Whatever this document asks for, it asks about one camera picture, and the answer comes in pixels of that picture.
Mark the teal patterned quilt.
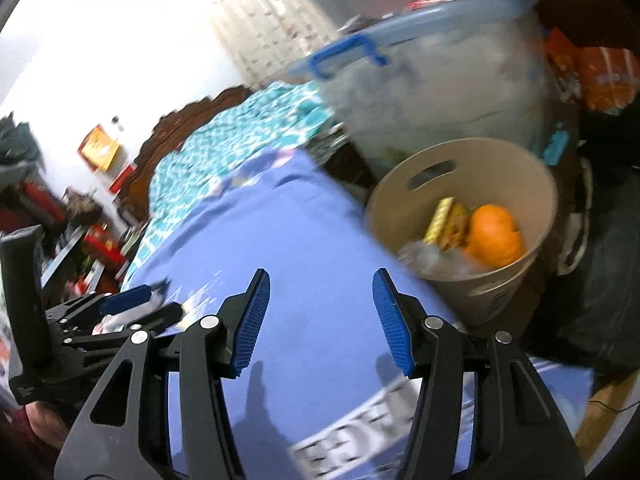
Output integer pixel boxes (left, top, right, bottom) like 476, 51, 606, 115
132, 80, 336, 271

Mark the beige leaf-print curtain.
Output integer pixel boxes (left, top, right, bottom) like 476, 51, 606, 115
210, 0, 351, 91

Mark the clear storage box blue lid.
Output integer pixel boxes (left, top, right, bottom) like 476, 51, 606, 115
285, 0, 571, 186

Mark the dark cloth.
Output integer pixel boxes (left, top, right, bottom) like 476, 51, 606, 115
520, 110, 640, 376

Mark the red gift bag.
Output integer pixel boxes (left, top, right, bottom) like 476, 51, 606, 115
82, 225, 127, 272

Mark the beige plastic bin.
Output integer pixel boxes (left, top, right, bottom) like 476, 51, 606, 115
364, 136, 559, 328

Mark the cluttered grey shelf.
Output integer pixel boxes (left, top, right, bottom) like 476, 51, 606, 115
0, 115, 131, 296

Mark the clear plastic wrapper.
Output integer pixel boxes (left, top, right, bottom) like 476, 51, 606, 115
397, 240, 481, 279

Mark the person's left hand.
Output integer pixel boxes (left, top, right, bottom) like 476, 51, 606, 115
25, 400, 81, 448

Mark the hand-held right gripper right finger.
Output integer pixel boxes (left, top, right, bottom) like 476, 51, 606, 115
371, 267, 586, 480

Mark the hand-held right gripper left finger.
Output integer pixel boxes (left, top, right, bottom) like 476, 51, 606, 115
54, 268, 271, 480

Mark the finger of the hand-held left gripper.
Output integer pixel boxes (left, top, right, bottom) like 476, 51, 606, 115
65, 302, 184, 357
47, 284, 157, 332

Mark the blue printed bedsheet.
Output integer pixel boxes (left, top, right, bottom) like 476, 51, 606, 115
120, 150, 596, 480

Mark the yellow and red wall calendar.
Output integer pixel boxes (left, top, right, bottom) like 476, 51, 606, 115
77, 125, 123, 171

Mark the orange printed plastic bag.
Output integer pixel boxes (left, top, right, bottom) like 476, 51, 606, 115
545, 27, 640, 113

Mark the carved wooden headboard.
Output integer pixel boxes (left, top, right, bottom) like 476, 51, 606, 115
115, 85, 256, 226

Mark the orange fruit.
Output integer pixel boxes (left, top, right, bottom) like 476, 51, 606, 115
460, 203, 526, 267

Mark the brown handbag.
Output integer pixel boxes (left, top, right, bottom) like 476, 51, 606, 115
62, 187, 103, 226

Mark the yellow snack packet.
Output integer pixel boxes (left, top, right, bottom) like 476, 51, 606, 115
424, 197, 471, 252

